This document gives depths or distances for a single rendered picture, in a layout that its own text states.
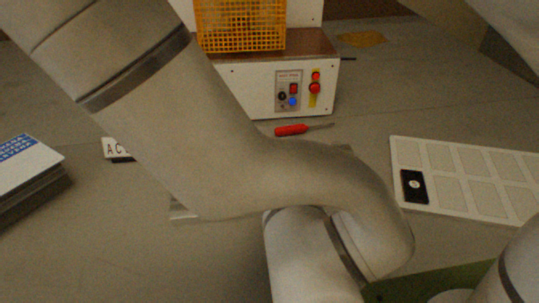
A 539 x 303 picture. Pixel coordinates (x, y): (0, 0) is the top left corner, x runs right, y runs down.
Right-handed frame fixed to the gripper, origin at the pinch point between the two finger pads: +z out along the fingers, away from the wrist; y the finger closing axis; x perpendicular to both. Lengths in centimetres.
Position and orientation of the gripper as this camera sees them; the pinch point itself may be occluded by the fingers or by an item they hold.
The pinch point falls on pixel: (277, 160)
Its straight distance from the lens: 57.0
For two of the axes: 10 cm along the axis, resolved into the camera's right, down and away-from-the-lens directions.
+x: 9.9, -0.7, 0.8
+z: -1.1, -4.6, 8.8
